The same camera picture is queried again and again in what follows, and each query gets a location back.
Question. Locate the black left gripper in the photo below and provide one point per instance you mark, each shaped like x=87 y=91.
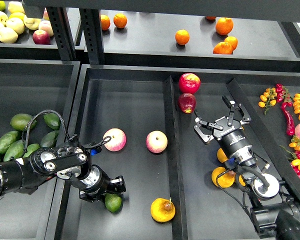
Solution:
x=97 y=183

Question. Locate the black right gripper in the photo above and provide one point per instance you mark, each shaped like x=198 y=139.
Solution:
x=232 y=139

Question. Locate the yellow pear with stem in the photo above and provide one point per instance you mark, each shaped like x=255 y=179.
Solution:
x=162 y=210

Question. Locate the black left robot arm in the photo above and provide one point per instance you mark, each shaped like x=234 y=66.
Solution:
x=70 y=161

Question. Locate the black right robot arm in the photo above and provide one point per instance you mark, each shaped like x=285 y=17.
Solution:
x=273 y=212

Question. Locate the yellow pear under arm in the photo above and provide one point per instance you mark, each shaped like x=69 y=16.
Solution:
x=223 y=181

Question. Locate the green avocado top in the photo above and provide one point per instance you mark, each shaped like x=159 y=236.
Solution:
x=20 y=121

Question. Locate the dark red apple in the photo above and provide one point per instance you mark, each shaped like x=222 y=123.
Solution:
x=187 y=103

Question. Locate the pink apple left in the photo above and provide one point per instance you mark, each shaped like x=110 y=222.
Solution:
x=117 y=141

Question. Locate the bright red apple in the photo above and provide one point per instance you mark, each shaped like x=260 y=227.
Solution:
x=189 y=83

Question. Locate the red chili pepper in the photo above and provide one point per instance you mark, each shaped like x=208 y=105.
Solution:
x=290 y=125

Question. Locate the orange tangerine front right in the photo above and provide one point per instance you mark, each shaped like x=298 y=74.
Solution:
x=224 y=48

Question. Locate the orange tangerine centre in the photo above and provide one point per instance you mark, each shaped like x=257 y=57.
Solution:
x=182 y=37

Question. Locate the large orange tangerine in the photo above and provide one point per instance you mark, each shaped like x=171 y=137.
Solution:
x=224 y=26

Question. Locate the orange tangerine upper left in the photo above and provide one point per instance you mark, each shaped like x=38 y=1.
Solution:
x=120 y=20

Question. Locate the red apple on shelf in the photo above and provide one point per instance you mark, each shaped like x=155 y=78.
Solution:
x=41 y=37

